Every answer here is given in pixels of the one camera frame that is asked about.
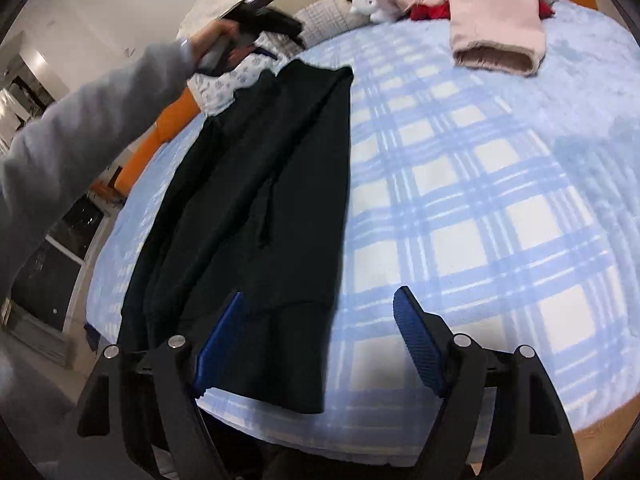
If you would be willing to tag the pink garment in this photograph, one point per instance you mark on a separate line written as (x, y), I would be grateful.
(506, 35)

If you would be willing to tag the beige striped pillow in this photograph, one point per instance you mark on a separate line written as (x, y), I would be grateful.
(326, 19)

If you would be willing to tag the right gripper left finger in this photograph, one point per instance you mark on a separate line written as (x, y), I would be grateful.
(136, 401)

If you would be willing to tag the orange bed headboard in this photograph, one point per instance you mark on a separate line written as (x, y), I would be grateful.
(173, 120)

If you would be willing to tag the grey sleeve left forearm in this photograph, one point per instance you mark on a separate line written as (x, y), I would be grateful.
(55, 158)

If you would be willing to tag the white floral pillow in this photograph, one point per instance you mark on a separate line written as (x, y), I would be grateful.
(214, 94)

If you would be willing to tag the black sweater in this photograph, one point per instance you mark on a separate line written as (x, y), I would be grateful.
(245, 252)

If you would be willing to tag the red garment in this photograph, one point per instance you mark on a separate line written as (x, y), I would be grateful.
(419, 12)

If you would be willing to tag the white plush toy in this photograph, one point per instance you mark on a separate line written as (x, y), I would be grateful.
(371, 9)

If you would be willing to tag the left hand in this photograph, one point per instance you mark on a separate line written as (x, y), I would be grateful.
(223, 38)

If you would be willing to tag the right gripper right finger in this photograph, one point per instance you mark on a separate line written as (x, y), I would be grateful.
(529, 436)

